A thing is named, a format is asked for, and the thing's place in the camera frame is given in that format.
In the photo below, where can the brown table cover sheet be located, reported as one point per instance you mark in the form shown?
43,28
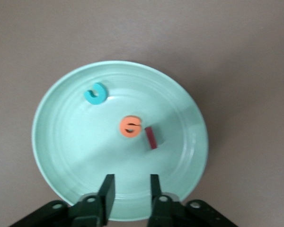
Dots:
26,35

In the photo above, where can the green plate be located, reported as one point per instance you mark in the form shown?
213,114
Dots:
85,153

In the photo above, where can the maroon foam letter l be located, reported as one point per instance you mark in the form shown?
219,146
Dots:
152,139

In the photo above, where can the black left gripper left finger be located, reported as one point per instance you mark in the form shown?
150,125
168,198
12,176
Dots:
104,208

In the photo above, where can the orange foam letter e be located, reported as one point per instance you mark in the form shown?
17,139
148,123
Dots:
121,126

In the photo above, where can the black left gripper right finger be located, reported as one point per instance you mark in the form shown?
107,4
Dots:
158,208

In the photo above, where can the teal foam letter c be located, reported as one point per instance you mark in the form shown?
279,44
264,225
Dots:
97,101

